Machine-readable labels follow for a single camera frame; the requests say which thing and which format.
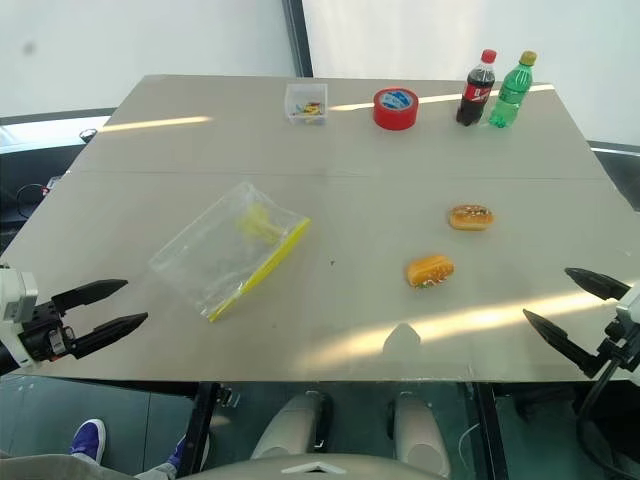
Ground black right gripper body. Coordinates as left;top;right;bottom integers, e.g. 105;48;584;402
597;319;640;374

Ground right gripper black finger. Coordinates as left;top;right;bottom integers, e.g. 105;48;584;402
522;308;609;379
564;267;631;302

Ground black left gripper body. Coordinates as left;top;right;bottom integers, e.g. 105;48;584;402
19;298;79;363

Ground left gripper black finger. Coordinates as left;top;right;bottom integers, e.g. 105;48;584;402
72;312;150;360
51;278;129;317

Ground clear zip bag yellow seal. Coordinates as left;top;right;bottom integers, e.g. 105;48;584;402
147;180;313;324

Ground hot dog bun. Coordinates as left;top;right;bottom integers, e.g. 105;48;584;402
447;203;496;232

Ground sandwich bread roll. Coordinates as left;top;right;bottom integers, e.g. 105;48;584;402
405;254;456;290

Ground blue shoe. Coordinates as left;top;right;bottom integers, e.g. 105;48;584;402
69;418;108;465
166;433;189;475

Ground black table leg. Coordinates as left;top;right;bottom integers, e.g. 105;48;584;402
176;381;222;477
468;381;502;480

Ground grey trouser leg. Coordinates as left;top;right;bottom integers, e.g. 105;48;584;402
0;451;177;480

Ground grey robot right leg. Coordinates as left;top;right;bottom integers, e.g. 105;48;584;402
386;391;452;477

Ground grey robot leg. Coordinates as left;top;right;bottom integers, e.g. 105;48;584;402
249;391;335;462
386;391;452;477

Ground grey robot left leg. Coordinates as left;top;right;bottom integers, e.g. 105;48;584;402
249;391;335;462

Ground green soda bottle yellow cap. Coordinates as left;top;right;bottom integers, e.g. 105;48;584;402
487;50;539;129

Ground cola bottle red cap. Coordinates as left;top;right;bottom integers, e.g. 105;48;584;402
455;48;498;128

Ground grey robot torso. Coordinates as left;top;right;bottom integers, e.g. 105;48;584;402
174;452;451;480

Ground red tape roll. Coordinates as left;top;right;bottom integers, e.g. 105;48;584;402
372;86;420;132

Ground clear plastic box coloured clips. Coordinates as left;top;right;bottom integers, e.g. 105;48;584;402
284;82;330;125

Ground dark window pillar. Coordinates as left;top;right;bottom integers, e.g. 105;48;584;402
281;0;315;79

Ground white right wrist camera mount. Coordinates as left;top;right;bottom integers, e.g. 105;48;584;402
615;281;640;326

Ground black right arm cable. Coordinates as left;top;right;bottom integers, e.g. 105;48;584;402
574;357;640;480

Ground black cable loop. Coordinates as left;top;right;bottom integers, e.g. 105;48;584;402
16;183;50;222

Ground metal table bracket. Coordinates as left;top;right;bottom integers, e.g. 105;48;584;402
216;383;243;408

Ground thin white cable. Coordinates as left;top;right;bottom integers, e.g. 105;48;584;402
458;423;482;454

